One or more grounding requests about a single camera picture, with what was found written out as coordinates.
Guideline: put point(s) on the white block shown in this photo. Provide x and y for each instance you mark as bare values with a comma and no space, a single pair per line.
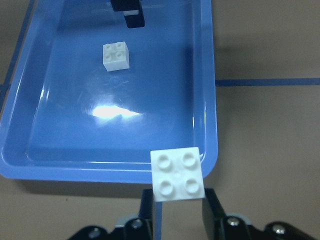
176,174
115,56

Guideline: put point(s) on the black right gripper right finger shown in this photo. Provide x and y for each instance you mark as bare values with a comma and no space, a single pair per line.
212,213

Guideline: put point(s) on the blue plastic tray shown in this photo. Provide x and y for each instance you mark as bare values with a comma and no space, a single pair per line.
67,118

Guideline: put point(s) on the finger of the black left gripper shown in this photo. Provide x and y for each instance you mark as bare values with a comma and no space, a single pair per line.
125,5
134,18

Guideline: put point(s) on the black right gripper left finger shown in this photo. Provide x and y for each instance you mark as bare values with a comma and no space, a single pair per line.
146,214

